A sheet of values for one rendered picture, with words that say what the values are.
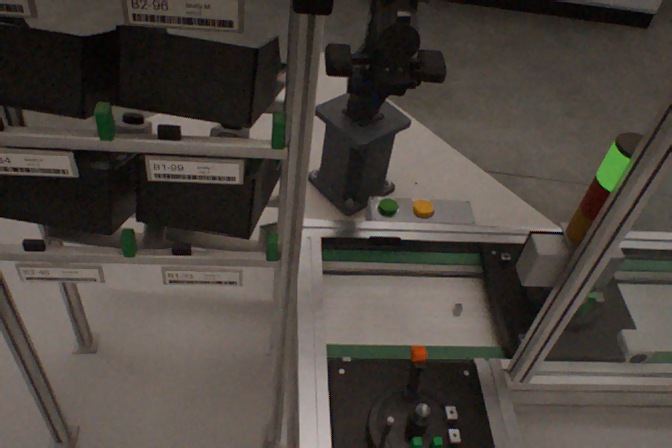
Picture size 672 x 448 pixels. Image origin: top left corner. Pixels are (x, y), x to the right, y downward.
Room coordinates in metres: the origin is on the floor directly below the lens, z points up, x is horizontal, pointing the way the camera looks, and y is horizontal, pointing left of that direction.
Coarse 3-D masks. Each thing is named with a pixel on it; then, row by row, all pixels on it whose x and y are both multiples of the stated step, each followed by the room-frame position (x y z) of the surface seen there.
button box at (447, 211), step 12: (372, 204) 0.92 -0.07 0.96; (408, 204) 0.93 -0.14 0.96; (432, 204) 0.94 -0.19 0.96; (444, 204) 0.95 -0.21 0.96; (456, 204) 0.96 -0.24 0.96; (468, 204) 0.96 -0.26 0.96; (372, 216) 0.88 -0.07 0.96; (384, 216) 0.89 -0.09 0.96; (396, 216) 0.89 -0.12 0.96; (408, 216) 0.90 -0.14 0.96; (420, 216) 0.90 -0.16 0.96; (432, 216) 0.91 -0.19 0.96; (444, 216) 0.92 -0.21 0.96; (456, 216) 0.92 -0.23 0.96; (468, 216) 0.93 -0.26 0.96
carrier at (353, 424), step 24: (336, 384) 0.50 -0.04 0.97; (360, 384) 0.51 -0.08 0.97; (384, 384) 0.52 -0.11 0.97; (432, 384) 0.53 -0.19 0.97; (456, 384) 0.54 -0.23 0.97; (480, 384) 0.54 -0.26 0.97; (336, 408) 0.46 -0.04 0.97; (360, 408) 0.47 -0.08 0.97; (384, 408) 0.47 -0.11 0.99; (408, 408) 0.47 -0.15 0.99; (432, 408) 0.48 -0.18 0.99; (456, 408) 0.50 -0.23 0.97; (480, 408) 0.50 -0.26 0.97; (336, 432) 0.43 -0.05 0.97; (360, 432) 0.43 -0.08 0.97; (384, 432) 0.40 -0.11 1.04; (408, 432) 0.43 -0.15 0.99; (432, 432) 0.44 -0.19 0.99; (456, 432) 0.44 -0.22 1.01; (480, 432) 0.46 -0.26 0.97
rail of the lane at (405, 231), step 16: (304, 224) 0.84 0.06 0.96; (320, 224) 0.84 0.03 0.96; (336, 224) 0.85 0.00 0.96; (352, 224) 0.85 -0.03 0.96; (368, 224) 0.86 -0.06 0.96; (384, 224) 0.87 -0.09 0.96; (400, 224) 0.87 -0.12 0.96; (416, 224) 0.88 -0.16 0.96; (432, 224) 0.89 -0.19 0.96; (448, 224) 0.89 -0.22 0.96; (464, 224) 0.90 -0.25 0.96; (336, 240) 0.82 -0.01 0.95; (352, 240) 0.82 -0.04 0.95; (368, 240) 0.82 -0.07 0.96; (384, 240) 0.82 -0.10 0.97; (400, 240) 0.83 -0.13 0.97; (416, 240) 0.84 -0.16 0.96; (432, 240) 0.85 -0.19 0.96; (448, 240) 0.85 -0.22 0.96; (464, 240) 0.86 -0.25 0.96; (480, 240) 0.87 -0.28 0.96; (496, 240) 0.87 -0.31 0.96; (512, 240) 0.88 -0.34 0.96
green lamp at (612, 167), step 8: (608, 152) 0.62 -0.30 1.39; (616, 152) 0.60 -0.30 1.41; (608, 160) 0.61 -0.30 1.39; (616, 160) 0.60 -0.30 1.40; (624, 160) 0.59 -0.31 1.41; (600, 168) 0.62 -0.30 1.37; (608, 168) 0.60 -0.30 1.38; (616, 168) 0.59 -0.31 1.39; (624, 168) 0.59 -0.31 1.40; (600, 176) 0.61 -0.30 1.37; (608, 176) 0.60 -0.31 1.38; (616, 176) 0.59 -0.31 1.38; (608, 184) 0.59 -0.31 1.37
